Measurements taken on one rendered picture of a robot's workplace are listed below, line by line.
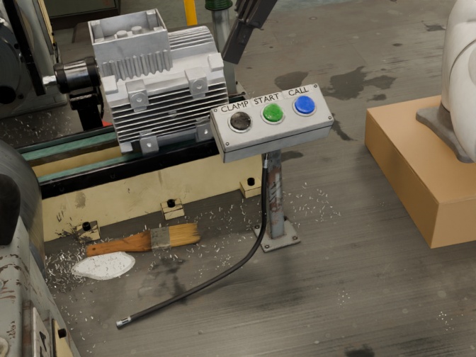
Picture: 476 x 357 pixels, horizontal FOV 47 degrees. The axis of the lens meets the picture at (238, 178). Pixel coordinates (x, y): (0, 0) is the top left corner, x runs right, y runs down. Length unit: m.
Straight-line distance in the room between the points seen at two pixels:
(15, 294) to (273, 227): 0.56
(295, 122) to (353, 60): 0.75
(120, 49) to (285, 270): 0.45
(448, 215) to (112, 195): 0.58
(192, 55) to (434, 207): 0.47
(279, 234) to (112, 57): 0.41
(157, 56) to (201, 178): 0.26
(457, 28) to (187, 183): 0.54
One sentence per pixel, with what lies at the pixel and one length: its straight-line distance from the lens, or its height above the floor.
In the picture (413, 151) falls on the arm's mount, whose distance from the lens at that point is 1.03.
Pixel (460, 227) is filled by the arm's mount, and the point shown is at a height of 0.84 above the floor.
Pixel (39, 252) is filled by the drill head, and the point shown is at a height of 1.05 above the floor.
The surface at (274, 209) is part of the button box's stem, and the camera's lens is 0.93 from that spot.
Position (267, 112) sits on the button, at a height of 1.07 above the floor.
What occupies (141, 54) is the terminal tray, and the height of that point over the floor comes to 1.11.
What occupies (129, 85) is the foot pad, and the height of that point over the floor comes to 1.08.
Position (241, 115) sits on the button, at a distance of 0.79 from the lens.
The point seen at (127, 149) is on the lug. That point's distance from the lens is 0.98.
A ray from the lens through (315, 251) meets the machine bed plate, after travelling 0.96.
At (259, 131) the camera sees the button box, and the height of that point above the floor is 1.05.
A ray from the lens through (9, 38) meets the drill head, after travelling 1.18.
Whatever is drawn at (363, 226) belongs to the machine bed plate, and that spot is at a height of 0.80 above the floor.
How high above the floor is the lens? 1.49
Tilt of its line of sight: 38 degrees down
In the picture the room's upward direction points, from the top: 6 degrees counter-clockwise
